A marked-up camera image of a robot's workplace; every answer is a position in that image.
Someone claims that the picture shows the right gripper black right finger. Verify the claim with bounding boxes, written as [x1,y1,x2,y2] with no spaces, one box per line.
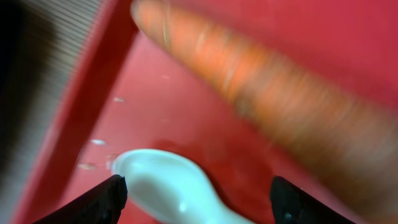
[269,176,354,224]

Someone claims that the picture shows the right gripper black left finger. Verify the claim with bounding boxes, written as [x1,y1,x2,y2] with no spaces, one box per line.
[34,174,127,224]

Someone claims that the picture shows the white plastic spoon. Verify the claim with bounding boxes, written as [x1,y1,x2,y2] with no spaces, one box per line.
[111,149,252,224]

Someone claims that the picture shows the orange carrot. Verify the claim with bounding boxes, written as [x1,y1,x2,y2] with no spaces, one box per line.
[131,1,397,223]

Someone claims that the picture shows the red serving tray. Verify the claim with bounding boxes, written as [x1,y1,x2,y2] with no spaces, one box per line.
[12,0,397,223]

